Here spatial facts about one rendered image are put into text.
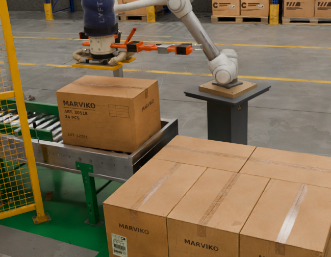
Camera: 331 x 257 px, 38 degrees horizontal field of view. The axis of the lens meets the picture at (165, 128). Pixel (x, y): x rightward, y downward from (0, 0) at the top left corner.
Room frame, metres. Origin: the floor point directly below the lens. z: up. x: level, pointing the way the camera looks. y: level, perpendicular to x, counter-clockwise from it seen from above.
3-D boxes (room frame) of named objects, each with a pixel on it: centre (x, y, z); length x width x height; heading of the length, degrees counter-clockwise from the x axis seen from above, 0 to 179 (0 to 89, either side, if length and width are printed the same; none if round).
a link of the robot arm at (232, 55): (3.60, -0.51, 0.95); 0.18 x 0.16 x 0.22; 165
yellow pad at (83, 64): (3.17, 0.43, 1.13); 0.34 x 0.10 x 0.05; 63
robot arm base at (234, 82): (3.63, -0.49, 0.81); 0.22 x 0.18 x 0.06; 41
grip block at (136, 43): (3.14, 0.17, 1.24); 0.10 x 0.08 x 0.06; 153
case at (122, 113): (3.25, 0.38, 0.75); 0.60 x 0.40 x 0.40; 66
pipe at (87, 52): (3.25, 0.39, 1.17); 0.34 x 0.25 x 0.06; 63
